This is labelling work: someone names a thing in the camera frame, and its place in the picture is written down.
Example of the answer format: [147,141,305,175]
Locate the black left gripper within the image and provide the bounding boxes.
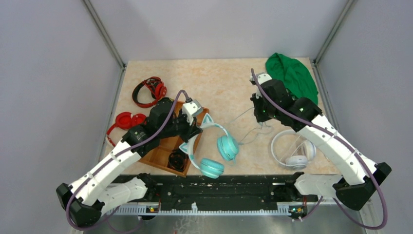
[158,110,203,143]

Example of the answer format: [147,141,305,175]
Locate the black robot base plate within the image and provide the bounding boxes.
[110,173,323,212]

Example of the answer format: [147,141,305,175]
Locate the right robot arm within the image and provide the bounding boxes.
[250,74,391,211]

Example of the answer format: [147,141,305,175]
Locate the red and white headphones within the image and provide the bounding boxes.
[106,112,147,147]

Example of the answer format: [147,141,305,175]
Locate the teal cat-ear headphones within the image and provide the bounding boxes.
[178,106,275,179]

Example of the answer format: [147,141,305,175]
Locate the wooden compartment tray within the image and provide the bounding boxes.
[137,98,201,177]

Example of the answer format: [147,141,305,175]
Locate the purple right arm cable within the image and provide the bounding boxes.
[250,68,388,231]

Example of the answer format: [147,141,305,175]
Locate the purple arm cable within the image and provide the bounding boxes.
[250,68,388,231]
[65,90,193,234]

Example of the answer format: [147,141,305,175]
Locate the black orange rolled item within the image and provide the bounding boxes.
[168,149,188,172]

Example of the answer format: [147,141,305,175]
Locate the red and black headphones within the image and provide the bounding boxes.
[131,77,168,108]

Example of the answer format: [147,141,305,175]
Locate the green cloth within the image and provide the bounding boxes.
[265,53,319,105]

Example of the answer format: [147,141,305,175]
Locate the grey slotted cable duct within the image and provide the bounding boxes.
[107,202,304,216]

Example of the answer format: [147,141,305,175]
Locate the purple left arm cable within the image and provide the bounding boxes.
[65,90,193,234]

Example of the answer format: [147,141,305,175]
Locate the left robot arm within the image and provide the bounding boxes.
[56,98,203,231]

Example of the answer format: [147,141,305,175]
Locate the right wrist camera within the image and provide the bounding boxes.
[249,73,272,99]

